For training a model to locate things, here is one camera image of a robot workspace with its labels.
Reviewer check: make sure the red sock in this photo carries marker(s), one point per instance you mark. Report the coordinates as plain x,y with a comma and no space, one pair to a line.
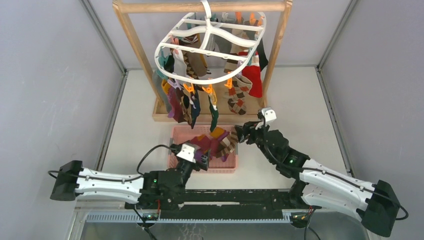
252,72

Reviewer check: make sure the black sock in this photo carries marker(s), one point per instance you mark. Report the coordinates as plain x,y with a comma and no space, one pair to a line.
263,60

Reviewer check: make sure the white oval clip hanger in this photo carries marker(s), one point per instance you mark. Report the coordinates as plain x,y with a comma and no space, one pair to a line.
197,36

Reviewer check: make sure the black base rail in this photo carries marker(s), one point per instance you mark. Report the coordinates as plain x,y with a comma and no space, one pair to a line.
222,204

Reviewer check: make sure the wooden hanger rack frame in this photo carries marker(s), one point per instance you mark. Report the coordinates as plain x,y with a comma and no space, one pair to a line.
124,10

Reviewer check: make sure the navy green sock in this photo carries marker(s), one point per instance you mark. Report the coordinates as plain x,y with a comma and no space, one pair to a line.
194,107

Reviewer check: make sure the pink perforated plastic basket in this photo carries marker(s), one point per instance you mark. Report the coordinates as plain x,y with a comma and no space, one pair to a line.
183,133

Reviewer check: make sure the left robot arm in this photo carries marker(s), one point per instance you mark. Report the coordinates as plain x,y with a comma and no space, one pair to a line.
73,181

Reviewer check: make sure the brown white striped sock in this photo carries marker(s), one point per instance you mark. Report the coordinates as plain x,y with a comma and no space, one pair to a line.
227,143

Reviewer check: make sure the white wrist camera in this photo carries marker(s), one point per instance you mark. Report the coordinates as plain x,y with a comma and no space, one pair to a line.
266,116
187,152

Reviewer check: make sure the maroon purple striped sock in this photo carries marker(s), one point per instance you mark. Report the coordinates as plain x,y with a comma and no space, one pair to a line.
208,141

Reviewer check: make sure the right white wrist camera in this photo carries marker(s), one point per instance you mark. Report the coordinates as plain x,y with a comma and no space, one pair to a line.
266,116

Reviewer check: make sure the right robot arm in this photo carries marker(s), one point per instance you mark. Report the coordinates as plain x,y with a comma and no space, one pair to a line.
374,205

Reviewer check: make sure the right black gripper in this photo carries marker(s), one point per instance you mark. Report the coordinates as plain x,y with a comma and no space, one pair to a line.
248,128

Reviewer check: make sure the brown argyle sock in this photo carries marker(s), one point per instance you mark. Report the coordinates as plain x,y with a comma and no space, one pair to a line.
193,60

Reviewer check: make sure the white green sock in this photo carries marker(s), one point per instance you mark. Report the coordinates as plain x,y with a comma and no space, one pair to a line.
214,115

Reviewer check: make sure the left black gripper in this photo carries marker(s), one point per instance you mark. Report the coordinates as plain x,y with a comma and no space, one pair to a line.
204,162

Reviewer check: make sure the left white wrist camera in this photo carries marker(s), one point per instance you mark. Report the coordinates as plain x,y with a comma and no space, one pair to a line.
187,152

